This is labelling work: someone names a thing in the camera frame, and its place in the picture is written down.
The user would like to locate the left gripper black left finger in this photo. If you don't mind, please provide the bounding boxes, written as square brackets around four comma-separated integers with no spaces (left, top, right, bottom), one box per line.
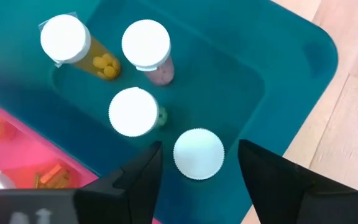
[72,140,164,224]

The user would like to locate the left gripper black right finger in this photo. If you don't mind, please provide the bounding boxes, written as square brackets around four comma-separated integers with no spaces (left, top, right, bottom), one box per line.
[237,138,358,224]

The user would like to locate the small white ball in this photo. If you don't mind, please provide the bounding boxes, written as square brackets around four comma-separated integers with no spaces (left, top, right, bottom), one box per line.
[108,86,168,138]
[172,127,226,181]

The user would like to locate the white-capped bottle pink pills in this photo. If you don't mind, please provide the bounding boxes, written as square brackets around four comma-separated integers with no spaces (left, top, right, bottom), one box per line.
[121,19,176,87]

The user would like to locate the pink plastic bin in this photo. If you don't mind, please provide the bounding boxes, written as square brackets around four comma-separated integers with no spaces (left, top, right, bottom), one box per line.
[0,93,163,224]

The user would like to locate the blue plastic bin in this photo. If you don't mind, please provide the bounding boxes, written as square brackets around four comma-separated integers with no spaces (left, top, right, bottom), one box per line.
[0,0,339,224]

